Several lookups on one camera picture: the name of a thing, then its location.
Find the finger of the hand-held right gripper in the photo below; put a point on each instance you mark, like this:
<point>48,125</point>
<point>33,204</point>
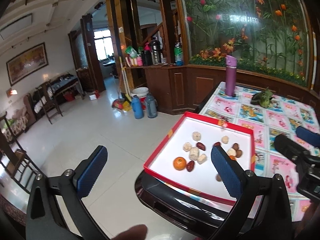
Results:
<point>287,145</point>
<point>308,135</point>

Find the wooden partition cabinet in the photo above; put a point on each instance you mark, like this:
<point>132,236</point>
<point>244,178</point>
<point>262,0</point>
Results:
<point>180,87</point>

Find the red bucket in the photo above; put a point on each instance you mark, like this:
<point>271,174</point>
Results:
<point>68,96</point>

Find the printed tablecloth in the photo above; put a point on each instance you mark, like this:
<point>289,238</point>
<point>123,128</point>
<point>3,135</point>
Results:
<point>275,120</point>

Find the pink cup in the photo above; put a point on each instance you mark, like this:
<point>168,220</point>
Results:
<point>139,60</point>

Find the ceiling light panel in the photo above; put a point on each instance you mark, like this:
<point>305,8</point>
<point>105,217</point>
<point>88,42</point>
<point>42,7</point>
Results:
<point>16,26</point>

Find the framed painting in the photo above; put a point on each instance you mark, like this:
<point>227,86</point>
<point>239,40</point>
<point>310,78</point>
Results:
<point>26,63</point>

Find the purple water bottle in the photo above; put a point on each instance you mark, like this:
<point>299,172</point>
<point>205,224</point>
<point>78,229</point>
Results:
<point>230,80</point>

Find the broom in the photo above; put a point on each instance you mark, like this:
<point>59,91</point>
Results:
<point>124,80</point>

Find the patterned sofa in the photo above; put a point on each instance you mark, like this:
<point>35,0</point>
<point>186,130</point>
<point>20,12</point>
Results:
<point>13,123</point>

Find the blue thermos jug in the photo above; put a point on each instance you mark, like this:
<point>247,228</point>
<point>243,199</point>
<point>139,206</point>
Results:
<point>137,107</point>

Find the red dustpan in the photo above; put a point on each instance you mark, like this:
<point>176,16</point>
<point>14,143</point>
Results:
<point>118,103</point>

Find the brown longan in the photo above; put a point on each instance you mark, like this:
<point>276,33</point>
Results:
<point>218,177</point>
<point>235,146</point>
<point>239,153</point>

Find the red cardboard tray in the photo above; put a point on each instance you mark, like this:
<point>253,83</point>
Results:
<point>200,180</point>

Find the white peeled chunk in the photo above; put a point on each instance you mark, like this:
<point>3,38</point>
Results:
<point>193,153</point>
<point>202,158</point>
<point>231,152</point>
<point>196,136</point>
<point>187,146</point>
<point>225,139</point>

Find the black thermos flask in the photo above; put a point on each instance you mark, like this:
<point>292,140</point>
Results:
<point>155,48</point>

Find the green bag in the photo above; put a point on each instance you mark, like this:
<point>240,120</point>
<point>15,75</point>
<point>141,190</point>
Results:
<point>131,51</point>

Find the white bucket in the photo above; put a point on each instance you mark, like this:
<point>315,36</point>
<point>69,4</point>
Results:
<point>140,91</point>

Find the dark flask red lid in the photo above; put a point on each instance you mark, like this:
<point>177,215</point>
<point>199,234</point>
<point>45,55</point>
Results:
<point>146,55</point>

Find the green label plastic bottle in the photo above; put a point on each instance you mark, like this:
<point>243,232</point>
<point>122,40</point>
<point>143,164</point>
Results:
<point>178,53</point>

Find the orange mandarin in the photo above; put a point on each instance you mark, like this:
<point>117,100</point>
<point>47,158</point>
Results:
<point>179,163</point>
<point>232,158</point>

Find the grey thermos jug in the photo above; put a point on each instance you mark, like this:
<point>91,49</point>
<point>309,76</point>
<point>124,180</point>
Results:
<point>151,106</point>

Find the person's left hand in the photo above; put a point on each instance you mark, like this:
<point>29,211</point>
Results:
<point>133,233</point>

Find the cluttered side table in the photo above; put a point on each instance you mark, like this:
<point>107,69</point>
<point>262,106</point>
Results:
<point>62,83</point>

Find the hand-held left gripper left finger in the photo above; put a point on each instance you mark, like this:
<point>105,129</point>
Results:
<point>91,175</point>

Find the floral glass screen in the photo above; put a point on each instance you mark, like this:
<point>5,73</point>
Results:
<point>250,30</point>

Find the green leafy vegetable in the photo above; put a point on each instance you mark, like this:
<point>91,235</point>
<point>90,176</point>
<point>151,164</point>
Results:
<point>262,98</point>

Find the red white box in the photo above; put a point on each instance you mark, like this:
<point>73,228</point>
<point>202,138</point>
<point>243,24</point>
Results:
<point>94,95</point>

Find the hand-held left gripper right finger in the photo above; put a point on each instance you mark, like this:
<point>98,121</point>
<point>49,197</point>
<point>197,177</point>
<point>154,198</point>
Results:
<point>226,172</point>

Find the dark red date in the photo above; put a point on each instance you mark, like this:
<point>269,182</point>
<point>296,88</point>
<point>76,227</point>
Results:
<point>190,165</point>
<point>200,146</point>
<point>217,144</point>

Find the wooden chair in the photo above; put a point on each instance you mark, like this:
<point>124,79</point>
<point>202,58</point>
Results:
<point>15,160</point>
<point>47,102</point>

